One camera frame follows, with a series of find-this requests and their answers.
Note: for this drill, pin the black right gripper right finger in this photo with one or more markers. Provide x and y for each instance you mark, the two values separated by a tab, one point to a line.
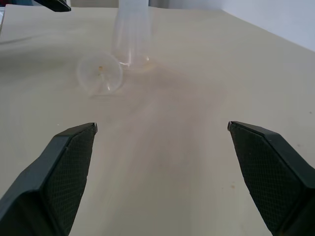
268	177

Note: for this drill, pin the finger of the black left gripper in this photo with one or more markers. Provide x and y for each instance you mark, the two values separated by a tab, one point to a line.
55	5

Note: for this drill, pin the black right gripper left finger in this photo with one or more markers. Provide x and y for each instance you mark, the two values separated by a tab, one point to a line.
49	182

